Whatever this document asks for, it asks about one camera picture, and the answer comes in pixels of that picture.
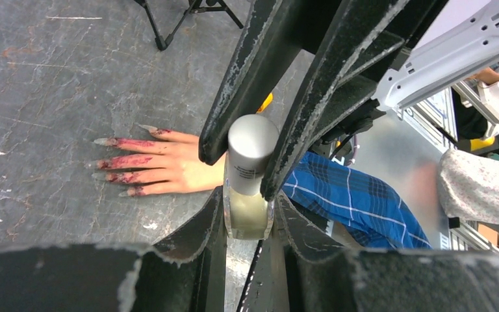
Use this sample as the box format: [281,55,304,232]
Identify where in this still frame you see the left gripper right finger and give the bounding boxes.
[271,193,499,311]

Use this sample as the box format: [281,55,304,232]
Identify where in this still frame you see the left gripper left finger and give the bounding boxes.
[0,188,227,311]

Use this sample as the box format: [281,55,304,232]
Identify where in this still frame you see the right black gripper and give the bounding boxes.
[198,0,446,201]

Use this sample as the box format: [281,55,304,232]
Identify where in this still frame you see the small nail polish bottle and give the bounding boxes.
[223,114,279,241]

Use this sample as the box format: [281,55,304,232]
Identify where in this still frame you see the blue plaid sleeve forearm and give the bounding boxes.
[282,152,431,249]

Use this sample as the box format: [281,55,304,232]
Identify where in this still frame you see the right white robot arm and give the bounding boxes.
[199,1,499,200]

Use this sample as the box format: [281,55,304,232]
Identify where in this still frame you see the person hand with painted nails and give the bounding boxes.
[85,124,225,197]

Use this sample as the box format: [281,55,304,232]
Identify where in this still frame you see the yellow block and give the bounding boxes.
[257,93,274,113]

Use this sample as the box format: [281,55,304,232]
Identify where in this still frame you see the black microphone on tripod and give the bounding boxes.
[133,0,245,51]

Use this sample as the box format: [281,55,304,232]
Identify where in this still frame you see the person in floral sleeve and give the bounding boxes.
[404,148,499,226]

